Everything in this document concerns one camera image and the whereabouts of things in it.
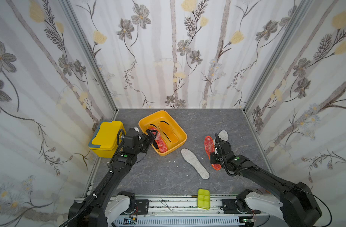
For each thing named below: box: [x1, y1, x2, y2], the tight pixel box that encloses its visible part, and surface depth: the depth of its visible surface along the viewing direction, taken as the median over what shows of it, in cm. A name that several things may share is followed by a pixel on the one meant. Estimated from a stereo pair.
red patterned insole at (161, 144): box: [148, 127, 168, 153], surface depth 97 cm
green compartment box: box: [197, 188, 211, 210], surface depth 78 cm
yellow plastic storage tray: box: [138, 110, 188, 157], surface depth 106 cm
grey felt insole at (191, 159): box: [180, 148, 211, 180], surface depth 92 cm
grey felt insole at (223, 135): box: [218, 130, 229, 142], surface depth 106 cm
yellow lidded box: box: [88, 120, 127, 158], surface depth 88 cm
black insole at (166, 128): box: [158, 120, 179, 144], surface depth 106 cm
